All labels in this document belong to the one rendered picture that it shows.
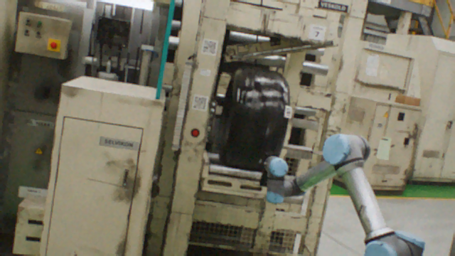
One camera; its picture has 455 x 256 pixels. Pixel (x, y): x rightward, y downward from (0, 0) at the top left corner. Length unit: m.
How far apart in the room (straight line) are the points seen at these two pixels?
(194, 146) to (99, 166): 0.78
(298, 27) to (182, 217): 1.24
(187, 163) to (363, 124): 4.57
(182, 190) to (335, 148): 1.07
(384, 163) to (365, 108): 0.80
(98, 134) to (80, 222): 0.36
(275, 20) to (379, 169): 4.56
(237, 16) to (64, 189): 1.42
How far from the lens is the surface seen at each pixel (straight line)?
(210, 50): 2.75
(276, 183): 2.30
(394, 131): 7.38
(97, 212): 2.20
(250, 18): 3.05
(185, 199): 2.87
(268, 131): 2.63
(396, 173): 7.59
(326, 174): 2.29
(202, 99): 2.77
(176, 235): 2.93
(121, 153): 2.13
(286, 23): 3.08
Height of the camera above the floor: 1.49
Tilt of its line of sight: 8 degrees down
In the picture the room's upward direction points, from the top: 10 degrees clockwise
